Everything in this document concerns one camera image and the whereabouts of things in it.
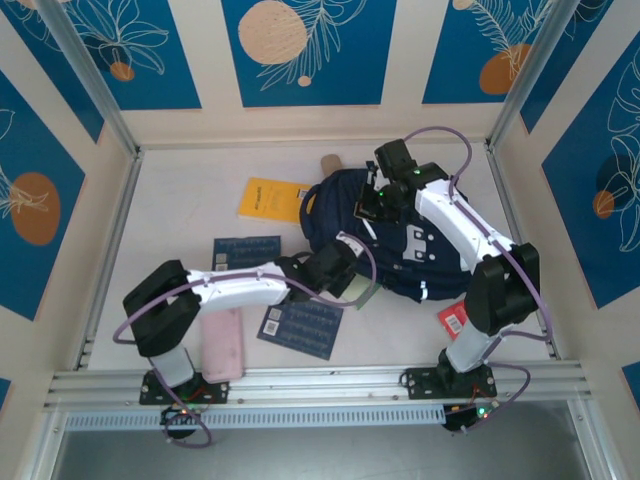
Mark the green notepad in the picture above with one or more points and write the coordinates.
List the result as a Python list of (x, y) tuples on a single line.
[(362, 295)]

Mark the navy blue backpack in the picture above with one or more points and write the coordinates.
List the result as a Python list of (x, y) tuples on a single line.
[(390, 260)]

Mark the tan cylinder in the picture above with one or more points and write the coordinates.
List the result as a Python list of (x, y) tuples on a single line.
[(330, 162)]

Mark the navy blue printed booklet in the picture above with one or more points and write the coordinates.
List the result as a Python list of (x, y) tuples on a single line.
[(300, 332), (245, 250)]

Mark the yellow book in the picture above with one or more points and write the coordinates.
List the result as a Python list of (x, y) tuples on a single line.
[(265, 200)]

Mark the pink pencil case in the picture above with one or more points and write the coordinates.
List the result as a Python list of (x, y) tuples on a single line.
[(222, 345)]

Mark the red card pack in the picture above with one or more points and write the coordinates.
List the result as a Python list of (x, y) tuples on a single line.
[(452, 320)]

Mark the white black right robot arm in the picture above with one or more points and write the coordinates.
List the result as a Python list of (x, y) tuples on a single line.
[(460, 220)]

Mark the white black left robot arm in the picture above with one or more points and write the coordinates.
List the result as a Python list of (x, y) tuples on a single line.
[(240, 292)]

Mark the long aluminium base rail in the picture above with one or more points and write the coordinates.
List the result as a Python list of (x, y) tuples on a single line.
[(325, 382)]

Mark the aluminium side rail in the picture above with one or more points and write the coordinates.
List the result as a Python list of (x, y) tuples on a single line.
[(507, 200), (116, 235)]

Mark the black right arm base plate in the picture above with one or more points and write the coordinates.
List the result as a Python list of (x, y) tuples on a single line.
[(417, 382)]

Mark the aluminium frame post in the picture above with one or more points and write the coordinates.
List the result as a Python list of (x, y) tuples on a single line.
[(85, 75), (530, 70)]

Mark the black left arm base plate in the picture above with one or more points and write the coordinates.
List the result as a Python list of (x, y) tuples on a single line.
[(150, 395)]

